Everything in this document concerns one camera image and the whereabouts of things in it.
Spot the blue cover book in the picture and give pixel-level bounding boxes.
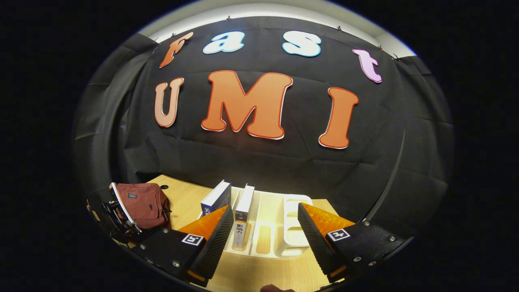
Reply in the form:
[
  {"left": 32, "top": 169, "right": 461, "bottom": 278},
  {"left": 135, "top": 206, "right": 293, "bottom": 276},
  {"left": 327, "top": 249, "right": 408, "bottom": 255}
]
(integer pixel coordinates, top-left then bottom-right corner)
[{"left": 200, "top": 180, "right": 232, "bottom": 218}]

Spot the white plastic bookshelf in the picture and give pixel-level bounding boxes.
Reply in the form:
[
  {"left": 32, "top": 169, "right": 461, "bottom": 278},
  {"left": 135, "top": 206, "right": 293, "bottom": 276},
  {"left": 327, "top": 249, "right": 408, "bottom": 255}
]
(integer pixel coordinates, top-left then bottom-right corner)
[{"left": 199, "top": 187, "right": 315, "bottom": 258}]

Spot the thin black pole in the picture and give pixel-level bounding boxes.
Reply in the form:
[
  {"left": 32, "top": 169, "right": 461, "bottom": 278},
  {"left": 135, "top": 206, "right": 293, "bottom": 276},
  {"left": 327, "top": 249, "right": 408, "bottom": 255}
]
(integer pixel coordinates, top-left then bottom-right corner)
[{"left": 364, "top": 129, "right": 407, "bottom": 223}]

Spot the white portrait cover book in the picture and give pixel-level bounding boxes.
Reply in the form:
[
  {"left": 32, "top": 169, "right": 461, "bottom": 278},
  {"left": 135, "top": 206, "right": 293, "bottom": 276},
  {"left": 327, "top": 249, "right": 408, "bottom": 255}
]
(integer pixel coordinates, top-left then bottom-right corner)
[{"left": 232, "top": 184, "right": 255, "bottom": 250}]

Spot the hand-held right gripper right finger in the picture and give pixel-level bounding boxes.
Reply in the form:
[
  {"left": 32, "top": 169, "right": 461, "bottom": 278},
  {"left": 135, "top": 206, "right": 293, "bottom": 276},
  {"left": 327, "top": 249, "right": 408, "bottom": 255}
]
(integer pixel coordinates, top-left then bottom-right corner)
[{"left": 298, "top": 202, "right": 410, "bottom": 283}]

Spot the maroon schoolbag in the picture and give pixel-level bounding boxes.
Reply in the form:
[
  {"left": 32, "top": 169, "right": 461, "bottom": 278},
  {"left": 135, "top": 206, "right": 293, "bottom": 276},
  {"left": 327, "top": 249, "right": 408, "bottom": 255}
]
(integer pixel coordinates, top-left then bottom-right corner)
[{"left": 115, "top": 182, "right": 172, "bottom": 230}]

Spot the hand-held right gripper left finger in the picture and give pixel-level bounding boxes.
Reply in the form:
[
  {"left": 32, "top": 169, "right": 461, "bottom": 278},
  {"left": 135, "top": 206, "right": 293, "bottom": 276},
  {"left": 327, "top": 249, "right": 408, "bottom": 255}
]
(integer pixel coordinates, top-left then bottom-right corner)
[{"left": 133, "top": 205, "right": 235, "bottom": 288}]

